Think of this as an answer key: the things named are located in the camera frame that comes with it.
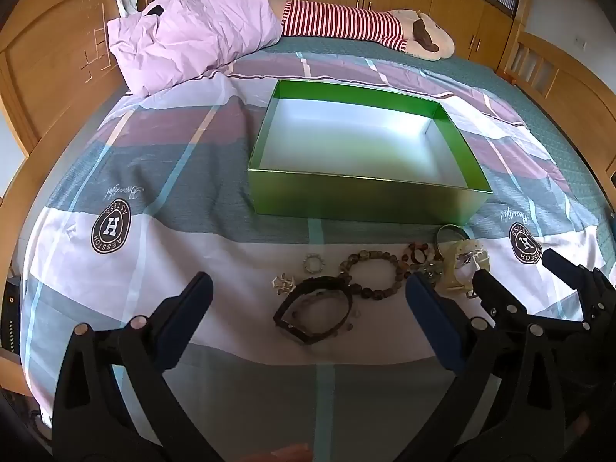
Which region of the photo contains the green cardboard box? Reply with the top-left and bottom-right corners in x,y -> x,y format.
246,79 -> 494,227

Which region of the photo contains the wooden bed footboard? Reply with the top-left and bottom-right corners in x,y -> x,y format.
498,0 -> 616,179

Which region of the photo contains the amber bead bracelet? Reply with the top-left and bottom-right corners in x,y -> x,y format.
403,242 -> 438,271

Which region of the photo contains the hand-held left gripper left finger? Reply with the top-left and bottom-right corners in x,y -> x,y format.
53,272 -> 222,462

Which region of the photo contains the wooden bed headboard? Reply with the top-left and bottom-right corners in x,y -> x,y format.
0,0 -> 127,164

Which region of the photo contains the pink folded duvet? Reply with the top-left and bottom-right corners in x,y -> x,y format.
107,0 -> 284,98

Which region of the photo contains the thin dark bangle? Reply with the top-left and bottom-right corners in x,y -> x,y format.
434,224 -> 471,257

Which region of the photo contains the cream strap wrist watch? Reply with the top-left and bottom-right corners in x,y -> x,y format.
445,239 -> 492,295

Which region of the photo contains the red white striped pillow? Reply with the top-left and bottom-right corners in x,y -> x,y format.
267,0 -> 410,53

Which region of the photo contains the black wrist watch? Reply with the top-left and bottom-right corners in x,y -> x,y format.
273,275 -> 354,346

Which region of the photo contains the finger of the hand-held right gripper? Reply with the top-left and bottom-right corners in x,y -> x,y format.
469,269 -> 530,330
541,248 -> 616,331

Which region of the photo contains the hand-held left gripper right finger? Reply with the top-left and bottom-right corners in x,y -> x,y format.
395,275 -> 578,462

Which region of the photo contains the large stone bead bracelet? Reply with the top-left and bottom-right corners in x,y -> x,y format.
339,249 -> 413,301

